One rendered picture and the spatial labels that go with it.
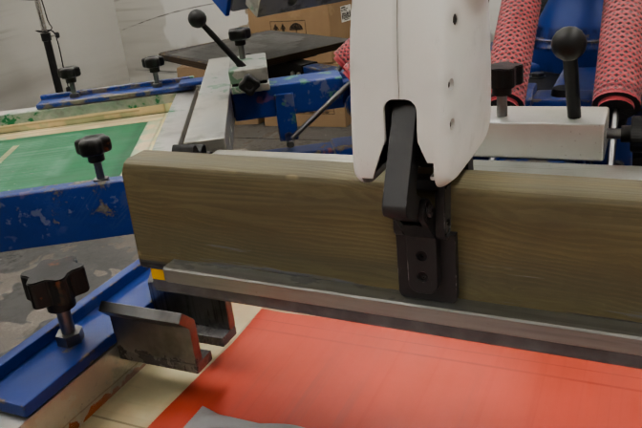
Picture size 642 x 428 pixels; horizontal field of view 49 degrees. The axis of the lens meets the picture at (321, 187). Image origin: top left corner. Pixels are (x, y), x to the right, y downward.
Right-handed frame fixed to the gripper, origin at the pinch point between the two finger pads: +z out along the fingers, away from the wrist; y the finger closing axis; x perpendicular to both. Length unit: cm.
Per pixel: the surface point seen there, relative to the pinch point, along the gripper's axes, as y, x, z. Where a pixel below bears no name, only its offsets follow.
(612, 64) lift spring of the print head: -49.5, 6.0, 0.3
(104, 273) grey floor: -161, -191, 110
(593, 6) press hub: -81, 1, -2
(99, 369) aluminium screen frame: 2.6, -24.9, 11.3
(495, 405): -4.8, 2.1, 13.7
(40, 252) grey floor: -171, -237, 111
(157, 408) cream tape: 2.2, -20.5, 14.0
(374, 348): -8.9, -8.0, 13.8
